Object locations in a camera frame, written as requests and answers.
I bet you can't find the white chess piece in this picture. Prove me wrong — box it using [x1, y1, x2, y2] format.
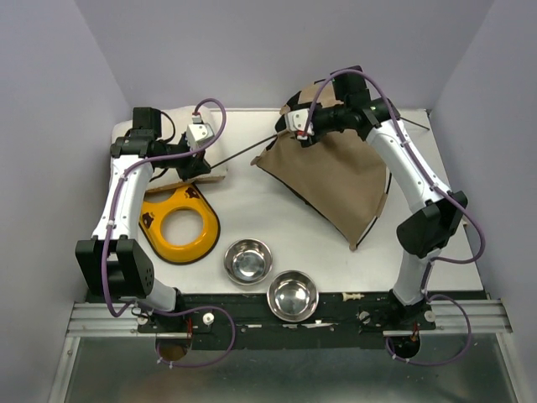
[341, 292, 364, 301]

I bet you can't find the right steel pet bowl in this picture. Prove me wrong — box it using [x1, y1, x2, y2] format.
[266, 270, 320, 323]

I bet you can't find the steel pet bowl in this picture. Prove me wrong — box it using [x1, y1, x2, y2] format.
[266, 270, 320, 323]
[223, 238, 274, 285]

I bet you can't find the aluminium extrusion rail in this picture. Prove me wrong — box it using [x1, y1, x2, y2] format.
[65, 298, 514, 338]

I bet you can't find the black tent pole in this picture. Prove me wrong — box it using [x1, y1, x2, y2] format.
[211, 133, 278, 170]
[355, 119, 438, 249]

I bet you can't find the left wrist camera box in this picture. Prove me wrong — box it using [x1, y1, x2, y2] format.
[185, 123, 215, 150]

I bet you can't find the white fluffy pet cushion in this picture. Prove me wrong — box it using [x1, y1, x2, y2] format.
[112, 106, 231, 195]

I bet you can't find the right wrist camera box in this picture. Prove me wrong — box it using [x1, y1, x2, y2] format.
[284, 108, 315, 141]

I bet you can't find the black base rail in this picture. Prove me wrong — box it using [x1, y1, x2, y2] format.
[138, 290, 437, 351]

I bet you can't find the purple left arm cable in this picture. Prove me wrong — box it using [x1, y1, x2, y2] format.
[102, 97, 238, 369]

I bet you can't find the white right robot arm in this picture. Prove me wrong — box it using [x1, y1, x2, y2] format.
[284, 67, 467, 329]

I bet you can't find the left steel pet bowl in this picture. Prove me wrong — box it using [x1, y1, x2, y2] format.
[223, 238, 274, 285]

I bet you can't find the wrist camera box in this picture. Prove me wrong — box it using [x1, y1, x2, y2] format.
[284, 108, 315, 141]
[185, 123, 215, 150]

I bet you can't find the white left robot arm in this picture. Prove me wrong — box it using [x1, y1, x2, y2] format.
[75, 104, 224, 332]

